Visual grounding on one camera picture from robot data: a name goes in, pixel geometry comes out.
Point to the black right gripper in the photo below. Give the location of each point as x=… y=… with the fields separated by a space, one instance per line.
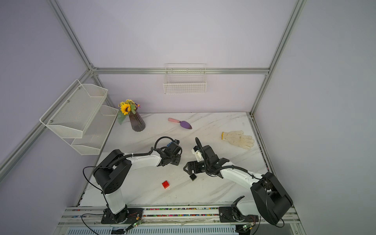
x=191 y=164

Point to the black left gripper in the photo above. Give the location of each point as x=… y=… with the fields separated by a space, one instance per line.
x=177 y=162

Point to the red lego brick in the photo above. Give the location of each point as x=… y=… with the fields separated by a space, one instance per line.
x=165 y=184

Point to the black lego brick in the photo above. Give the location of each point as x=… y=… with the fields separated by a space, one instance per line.
x=193 y=177

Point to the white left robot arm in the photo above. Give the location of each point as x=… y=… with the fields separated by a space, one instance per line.
x=112 y=171

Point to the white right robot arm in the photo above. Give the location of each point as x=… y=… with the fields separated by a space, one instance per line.
x=269 y=198

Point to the purple garden trowel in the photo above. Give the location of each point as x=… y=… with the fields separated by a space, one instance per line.
x=183 y=124

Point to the dark glass vase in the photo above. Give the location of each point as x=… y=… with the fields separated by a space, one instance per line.
x=137 y=122

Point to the white knit work glove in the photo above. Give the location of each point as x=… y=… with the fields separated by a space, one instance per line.
x=237 y=138

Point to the sunflower bouquet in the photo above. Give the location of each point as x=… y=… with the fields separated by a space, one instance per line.
x=125 y=109

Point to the lower white mesh shelf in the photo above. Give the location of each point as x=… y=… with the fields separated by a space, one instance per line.
x=96 y=135

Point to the white mesh shelf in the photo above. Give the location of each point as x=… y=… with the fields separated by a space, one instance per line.
x=71 y=115
x=96 y=135

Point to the upper white mesh shelf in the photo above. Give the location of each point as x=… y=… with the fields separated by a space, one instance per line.
x=71 y=115

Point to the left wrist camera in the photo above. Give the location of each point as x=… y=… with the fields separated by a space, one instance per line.
x=173 y=145

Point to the white wire wall basket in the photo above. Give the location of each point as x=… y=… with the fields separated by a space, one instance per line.
x=180 y=78

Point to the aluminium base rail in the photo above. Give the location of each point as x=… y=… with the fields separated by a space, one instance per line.
x=172 y=220

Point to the aluminium frame post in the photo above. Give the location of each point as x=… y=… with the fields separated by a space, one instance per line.
x=299 y=5

